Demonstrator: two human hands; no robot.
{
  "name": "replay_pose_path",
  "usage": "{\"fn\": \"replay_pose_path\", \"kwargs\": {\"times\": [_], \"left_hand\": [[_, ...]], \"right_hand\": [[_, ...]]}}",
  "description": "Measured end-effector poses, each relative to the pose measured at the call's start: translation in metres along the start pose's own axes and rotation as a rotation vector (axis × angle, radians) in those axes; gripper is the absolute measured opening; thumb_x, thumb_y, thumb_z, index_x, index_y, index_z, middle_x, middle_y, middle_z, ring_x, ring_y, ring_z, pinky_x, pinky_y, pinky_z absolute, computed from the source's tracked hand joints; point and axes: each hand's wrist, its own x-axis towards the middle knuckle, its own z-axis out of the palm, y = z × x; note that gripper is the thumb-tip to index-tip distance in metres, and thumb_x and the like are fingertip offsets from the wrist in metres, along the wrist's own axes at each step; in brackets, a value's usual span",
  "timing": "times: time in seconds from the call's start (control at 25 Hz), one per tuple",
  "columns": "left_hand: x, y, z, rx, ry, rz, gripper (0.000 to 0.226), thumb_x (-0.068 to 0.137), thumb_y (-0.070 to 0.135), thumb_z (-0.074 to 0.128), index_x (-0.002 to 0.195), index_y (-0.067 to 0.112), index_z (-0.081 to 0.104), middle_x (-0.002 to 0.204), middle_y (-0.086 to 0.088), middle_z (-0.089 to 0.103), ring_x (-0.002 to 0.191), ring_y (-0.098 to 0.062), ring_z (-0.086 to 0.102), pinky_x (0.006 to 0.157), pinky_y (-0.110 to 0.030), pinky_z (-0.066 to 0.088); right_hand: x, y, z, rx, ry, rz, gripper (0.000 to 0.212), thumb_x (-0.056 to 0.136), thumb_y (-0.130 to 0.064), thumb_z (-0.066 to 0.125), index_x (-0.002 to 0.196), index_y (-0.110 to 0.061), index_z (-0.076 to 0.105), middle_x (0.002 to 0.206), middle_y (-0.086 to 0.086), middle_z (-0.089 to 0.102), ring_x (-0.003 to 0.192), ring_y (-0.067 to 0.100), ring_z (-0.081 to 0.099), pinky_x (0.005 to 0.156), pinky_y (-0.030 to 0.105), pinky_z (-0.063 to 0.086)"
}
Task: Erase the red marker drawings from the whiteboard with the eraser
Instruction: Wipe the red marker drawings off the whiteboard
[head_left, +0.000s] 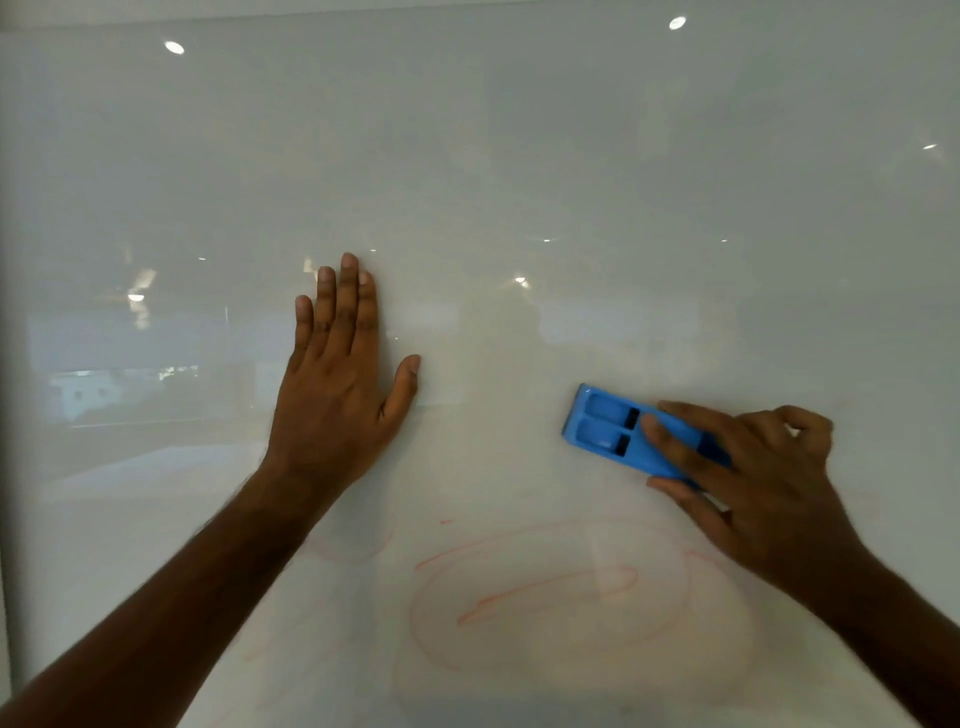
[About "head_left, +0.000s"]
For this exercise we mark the person's right hand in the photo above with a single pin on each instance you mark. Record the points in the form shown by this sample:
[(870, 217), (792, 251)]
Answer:
[(780, 499)]

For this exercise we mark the person's left hand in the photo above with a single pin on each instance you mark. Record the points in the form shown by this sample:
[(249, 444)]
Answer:
[(326, 416)]

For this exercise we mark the person's left middle finger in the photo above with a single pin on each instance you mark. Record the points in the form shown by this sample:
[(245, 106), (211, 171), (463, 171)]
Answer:
[(345, 304)]

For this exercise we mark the person's left thumb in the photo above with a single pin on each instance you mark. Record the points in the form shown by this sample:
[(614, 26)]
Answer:
[(400, 394)]

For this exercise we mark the person's right middle finger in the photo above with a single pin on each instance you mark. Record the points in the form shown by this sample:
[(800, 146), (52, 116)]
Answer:
[(697, 418)]

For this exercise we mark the person's right thumb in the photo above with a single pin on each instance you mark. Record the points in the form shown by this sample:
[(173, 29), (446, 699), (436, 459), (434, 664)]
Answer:
[(690, 510)]

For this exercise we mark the person's left little finger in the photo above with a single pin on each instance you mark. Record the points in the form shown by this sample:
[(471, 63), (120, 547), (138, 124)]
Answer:
[(301, 330)]

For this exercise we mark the blue whiteboard eraser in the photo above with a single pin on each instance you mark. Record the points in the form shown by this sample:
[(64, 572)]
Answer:
[(607, 427)]

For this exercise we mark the person's right forearm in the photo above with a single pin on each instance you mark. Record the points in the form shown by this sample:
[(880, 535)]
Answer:
[(896, 630)]

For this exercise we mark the person's left forearm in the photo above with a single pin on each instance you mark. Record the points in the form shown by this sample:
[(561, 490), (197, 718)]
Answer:
[(165, 607)]

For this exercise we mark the white glossy whiteboard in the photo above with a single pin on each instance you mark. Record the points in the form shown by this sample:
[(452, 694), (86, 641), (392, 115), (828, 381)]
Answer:
[(525, 150)]

